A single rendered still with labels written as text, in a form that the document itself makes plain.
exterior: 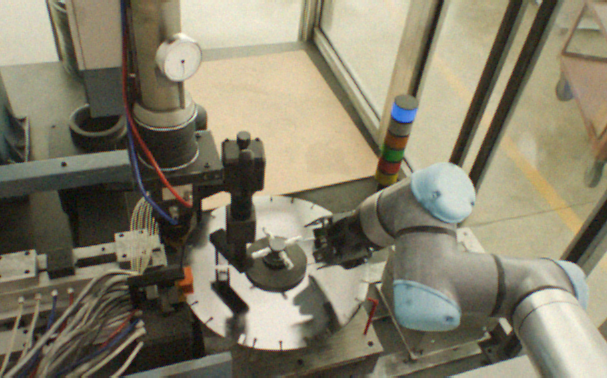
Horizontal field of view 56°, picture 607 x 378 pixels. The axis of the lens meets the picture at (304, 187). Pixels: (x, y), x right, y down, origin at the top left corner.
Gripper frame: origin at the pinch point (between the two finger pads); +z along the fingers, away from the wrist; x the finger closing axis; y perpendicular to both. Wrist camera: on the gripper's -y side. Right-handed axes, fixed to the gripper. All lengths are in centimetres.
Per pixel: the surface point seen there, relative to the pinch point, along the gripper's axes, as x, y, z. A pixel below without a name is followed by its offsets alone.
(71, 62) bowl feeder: -62, 23, 46
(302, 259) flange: 0.1, 1.7, 3.6
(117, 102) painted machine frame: -25.8, 30.6, -7.7
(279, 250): -1.9, 7.1, 1.0
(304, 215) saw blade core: -8.4, -4.2, 8.3
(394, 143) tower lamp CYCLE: -16.0, -18.6, -5.9
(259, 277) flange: 1.3, 9.9, 4.9
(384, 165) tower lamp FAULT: -13.6, -19.4, -0.4
